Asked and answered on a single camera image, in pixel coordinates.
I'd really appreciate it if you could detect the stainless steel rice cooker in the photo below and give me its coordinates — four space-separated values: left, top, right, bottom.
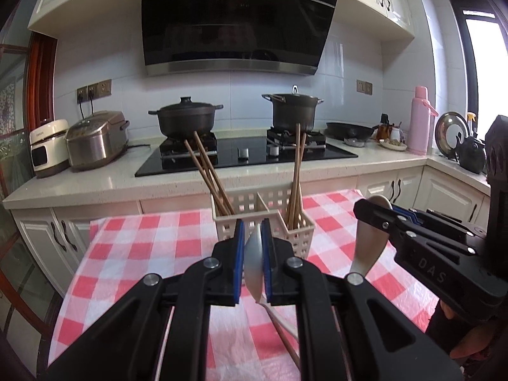
64 110 131 172

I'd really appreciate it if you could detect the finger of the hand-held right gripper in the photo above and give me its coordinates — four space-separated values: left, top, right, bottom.
391 205 490 239
353 198 478 256

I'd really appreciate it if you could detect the red wooden door frame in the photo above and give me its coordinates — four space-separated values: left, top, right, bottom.
23 32 58 134

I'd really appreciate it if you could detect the plate of food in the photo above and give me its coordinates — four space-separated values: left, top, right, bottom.
378 139 409 152

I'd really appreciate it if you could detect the white lower cabinet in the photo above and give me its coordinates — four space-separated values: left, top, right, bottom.
10 200 217 299
357 157 493 239

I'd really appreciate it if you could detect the steel pot lid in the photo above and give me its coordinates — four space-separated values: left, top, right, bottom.
434 111 473 159

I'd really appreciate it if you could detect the pink thermos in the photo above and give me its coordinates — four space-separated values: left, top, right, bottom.
409 86 439 156

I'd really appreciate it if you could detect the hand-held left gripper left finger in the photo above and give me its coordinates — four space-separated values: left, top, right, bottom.
48 218 246 381

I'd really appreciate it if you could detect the red checkered tablecloth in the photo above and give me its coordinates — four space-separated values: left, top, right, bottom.
48 190 442 381

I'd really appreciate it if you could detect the white plastic utensil basket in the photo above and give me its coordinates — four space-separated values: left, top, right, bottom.
211 190 317 261

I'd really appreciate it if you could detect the wide black lidded pot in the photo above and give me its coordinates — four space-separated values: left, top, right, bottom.
148 96 224 138

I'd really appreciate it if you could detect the tall dark stockpot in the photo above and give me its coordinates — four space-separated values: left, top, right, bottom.
261 85 324 132

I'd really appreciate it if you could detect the black kettle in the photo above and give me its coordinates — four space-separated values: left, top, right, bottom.
454 133 488 174

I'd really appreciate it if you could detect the small white cooker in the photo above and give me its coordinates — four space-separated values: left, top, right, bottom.
29 119 71 179

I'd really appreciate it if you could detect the person's right hand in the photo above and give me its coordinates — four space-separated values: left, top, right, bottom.
437 302 508 371

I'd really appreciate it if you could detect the black glass gas stove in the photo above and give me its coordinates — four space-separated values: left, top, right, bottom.
134 127 359 178

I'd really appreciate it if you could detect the black range hood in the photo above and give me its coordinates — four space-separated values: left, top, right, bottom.
141 0 344 77

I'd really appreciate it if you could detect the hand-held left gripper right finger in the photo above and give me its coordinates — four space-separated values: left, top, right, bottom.
262 220 465 381

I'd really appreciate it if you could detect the black frying pan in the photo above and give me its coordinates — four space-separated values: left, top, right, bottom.
325 121 380 141

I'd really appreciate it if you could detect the dark framed window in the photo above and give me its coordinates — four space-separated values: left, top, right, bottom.
448 0 508 136

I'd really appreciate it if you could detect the white ceramic spoon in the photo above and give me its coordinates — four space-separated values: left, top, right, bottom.
243 223 299 342
348 195 392 277

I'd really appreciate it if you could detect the gold triple wall outlet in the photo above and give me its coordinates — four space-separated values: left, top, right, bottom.
77 79 113 102

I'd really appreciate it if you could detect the dark sauce bottle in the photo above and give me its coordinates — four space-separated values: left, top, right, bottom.
377 113 392 140

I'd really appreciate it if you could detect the brown wooden chopstick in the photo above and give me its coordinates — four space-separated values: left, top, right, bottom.
184 139 230 216
193 130 236 214
286 123 302 230
293 132 307 230
265 305 301 371

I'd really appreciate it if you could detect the black power cord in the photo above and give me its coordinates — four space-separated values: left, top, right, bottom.
78 94 97 119

